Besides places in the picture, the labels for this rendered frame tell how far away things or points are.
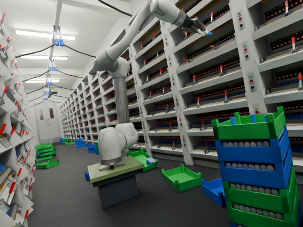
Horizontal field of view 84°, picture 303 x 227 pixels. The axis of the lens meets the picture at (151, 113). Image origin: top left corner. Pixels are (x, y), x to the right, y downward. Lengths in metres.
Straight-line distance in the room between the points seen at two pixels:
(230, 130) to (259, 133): 0.09
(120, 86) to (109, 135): 0.41
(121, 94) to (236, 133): 0.96
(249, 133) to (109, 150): 0.88
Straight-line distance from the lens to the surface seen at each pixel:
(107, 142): 1.23
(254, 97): 1.27
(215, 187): 1.26
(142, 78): 2.29
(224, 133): 0.70
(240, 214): 0.80
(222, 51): 1.40
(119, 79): 1.41
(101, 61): 1.31
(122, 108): 1.38
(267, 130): 0.66
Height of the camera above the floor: 0.54
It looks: 1 degrees up
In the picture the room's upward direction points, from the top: 10 degrees counter-clockwise
